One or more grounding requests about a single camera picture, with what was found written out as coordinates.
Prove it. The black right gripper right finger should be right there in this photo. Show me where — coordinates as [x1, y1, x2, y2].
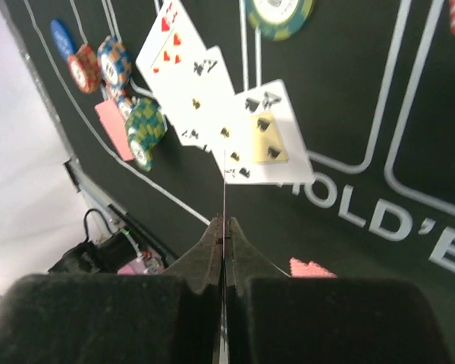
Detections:
[226, 218, 452, 363]

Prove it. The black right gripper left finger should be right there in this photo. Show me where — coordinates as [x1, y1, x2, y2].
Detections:
[0, 217, 222, 363]

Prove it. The four of spades card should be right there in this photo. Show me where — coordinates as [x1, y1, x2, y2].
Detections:
[211, 79, 315, 185]

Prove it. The green poker chip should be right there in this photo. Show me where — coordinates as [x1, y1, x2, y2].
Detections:
[125, 98, 168, 171]
[245, 0, 315, 41]

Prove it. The red backed playing card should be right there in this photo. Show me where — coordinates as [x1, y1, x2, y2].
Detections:
[94, 99, 133, 162]

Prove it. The blue poker chip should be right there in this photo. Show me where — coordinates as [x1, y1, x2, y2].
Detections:
[105, 84, 136, 121]
[96, 35, 132, 89]

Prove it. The face up black card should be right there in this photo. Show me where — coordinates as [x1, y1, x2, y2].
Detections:
[154, 45, 234, 152]

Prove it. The eight of hearts card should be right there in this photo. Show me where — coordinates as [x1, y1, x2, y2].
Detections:
[135, 0, 209, 99]

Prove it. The blue small blind button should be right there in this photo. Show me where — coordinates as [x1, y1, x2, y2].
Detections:
[50, 19, 77, 62]

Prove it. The black texas holdem poker mat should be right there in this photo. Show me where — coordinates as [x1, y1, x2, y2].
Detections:
[7, 1, 455, 304]

